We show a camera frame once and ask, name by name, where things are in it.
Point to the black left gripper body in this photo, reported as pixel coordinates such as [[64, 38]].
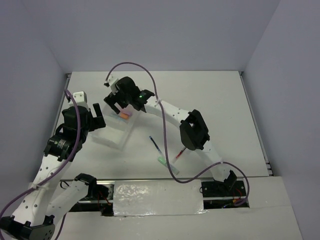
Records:
[[93, 123]]

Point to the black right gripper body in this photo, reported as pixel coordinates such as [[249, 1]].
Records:
[[123, 100]]

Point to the orange highlighter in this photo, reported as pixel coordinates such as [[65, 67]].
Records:
[[124, 116]]

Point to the dark blue gel pen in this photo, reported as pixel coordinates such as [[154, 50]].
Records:
[[155, 144]]

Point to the red gel pen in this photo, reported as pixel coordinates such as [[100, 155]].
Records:
[[178, 155]]

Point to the purple highlighter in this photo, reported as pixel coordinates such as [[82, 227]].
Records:
[[127, 111]]

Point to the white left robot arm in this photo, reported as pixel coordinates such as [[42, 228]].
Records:
[[39, 212]]

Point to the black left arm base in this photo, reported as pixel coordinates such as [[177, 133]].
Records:
[[99, 198]]

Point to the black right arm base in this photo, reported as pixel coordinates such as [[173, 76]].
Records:
[[230, 187]]

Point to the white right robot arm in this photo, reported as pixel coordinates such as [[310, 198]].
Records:
[[194, 133]]

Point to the clear plastic organizer tray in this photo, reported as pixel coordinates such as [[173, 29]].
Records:
[[116, 132]]

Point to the silver foil cover plate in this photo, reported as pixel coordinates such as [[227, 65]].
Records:
[[157, 198]]

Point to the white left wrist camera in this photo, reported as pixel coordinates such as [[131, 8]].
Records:
[[80, 98]]

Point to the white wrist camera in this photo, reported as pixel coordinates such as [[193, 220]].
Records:
[[80, 98], [110, 82]]

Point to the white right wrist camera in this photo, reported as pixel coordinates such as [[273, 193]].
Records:
[[110, 82]]

